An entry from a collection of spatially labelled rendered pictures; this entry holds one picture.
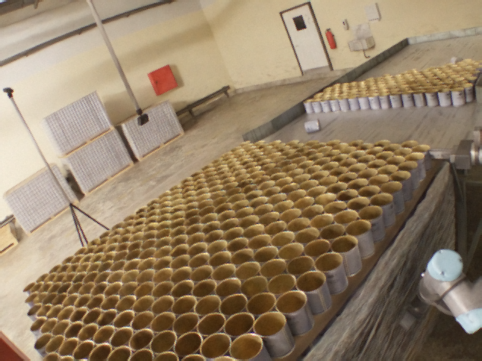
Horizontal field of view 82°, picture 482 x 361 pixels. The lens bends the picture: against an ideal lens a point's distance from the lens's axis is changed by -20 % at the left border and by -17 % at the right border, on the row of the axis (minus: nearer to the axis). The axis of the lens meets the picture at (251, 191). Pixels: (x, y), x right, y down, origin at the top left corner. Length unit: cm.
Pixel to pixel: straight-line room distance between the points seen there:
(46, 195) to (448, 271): 766
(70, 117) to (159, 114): 229
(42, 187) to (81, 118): 179
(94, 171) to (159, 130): 197
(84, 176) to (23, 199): 151
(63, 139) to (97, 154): 90
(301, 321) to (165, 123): 822
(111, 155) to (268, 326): 766
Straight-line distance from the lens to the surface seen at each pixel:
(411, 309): 93
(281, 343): 70
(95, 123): 811
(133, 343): 86
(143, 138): 848
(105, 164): 817
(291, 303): 77
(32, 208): 791
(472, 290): 80
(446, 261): 78
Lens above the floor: 168
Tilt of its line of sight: 24 degrees down
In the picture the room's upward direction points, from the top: 23 degrees counter-clockwise
